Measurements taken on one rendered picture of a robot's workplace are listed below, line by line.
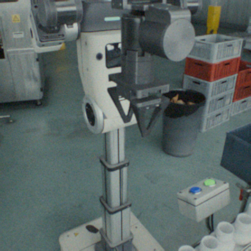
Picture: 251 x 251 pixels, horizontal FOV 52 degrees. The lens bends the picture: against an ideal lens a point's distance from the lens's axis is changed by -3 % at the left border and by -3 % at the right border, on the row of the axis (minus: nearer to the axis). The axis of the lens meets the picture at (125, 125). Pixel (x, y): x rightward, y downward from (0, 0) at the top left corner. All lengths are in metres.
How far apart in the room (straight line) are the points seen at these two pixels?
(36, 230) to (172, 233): 1.04
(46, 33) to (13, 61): 3.20
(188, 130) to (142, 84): 2.29
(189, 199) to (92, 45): 0.56
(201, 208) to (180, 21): 0.55
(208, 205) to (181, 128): 1.93
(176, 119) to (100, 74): 1.80
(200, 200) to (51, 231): 1.58
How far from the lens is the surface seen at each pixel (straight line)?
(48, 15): 0.74
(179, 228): 2.18
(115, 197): 1.28
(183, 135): 2.74
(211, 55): 3.11
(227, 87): 3.54
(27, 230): 2.25
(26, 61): 4.03
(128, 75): 0.44
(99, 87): 0.93
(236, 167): 1.53
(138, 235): 1.77
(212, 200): 0.81
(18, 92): 4.19
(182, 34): 0.38
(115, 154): 1.14
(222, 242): 0.66
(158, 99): 0.44
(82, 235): 1.79
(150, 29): 0.38
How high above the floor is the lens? 1.63
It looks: 28 degrees down
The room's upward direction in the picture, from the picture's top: straight up
